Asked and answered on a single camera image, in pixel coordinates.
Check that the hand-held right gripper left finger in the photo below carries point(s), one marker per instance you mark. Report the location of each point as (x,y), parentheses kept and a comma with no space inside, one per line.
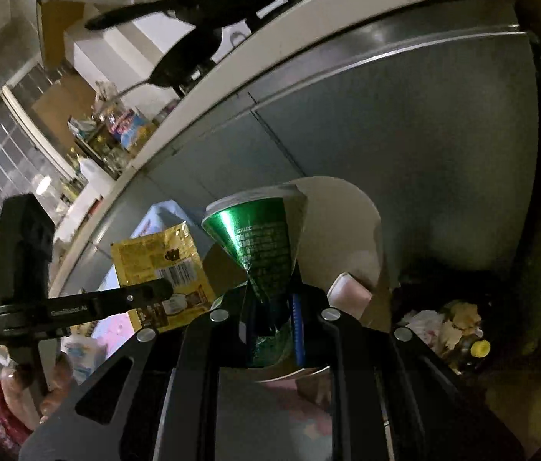
(236,317)

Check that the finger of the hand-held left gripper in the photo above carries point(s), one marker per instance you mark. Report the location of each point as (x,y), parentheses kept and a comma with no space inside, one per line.
(140,295)

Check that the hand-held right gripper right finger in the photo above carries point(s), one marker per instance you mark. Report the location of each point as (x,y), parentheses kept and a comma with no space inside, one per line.
(297,331)

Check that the yellow snack packet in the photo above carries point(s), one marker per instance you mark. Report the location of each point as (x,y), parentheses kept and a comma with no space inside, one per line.
(155,254)

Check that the crushed green can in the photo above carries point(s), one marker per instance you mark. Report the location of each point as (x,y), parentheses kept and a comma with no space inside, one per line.
(256,240)

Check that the round beige waste bin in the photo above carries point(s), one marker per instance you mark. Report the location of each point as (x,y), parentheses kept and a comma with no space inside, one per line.
(342,230)

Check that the person's left forearm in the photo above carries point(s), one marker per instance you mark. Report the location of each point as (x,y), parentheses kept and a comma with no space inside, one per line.
(1,422)

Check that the person's left hand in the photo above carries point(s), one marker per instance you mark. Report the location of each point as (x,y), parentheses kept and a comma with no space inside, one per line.
(61,379)

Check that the pale pink box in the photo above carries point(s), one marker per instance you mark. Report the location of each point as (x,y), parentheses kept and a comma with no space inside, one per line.
(349,295)

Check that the window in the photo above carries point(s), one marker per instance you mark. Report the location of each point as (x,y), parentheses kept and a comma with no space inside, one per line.
(6,153)

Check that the colourful snack bag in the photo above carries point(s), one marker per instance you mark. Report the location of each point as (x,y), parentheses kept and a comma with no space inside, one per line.
(128,127)

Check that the yellow capped bottle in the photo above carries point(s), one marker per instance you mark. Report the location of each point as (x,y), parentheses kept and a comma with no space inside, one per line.
(479,348)

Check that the grey kitchen counter cabinet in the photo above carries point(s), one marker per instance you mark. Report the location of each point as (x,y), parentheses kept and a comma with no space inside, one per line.
(395,129)

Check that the small black frying pan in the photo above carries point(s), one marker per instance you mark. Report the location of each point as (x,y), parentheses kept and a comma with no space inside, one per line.
(184,57)

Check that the black gas stove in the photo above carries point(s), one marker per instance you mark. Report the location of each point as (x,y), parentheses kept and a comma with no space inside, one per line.
(270,7)

